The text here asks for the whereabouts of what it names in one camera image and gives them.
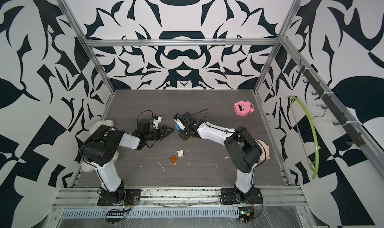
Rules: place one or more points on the beige round clock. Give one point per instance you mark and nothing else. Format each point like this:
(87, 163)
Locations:
(265, 151)

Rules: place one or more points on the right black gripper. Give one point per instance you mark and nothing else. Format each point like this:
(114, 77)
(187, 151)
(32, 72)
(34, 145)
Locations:
(181, 134)

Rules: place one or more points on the black hook rail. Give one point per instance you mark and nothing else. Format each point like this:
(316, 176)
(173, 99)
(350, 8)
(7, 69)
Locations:
(324, 92)

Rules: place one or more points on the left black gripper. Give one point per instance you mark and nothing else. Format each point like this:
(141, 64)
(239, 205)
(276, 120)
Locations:
(162, 135)

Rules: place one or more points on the green hoop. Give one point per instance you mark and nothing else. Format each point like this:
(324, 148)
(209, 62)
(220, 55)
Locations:
(314, 166)

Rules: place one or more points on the white lego brick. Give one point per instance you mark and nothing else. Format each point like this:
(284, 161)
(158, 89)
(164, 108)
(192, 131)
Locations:
(180, 153)

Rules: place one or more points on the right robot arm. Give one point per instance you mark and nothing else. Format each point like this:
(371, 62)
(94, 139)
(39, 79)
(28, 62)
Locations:
(245, 152)

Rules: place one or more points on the white teddy bear pink shirt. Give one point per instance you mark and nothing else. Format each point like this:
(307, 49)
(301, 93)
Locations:
(88, 168)

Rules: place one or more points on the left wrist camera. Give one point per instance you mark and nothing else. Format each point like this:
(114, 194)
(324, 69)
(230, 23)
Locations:
(147, 123)

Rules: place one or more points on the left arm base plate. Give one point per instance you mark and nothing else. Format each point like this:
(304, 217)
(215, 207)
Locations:
(120, 197)

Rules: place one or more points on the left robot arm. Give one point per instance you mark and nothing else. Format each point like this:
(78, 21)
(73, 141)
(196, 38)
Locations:
(99, 150)

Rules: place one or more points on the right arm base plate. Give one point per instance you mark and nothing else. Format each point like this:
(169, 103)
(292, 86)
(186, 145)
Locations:
(233, 196)

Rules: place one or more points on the aluminium front rail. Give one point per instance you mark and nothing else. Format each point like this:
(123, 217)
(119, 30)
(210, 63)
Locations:
(183, 197)

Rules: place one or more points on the orange lego brick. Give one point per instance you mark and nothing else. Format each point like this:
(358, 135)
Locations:
(173, 159)

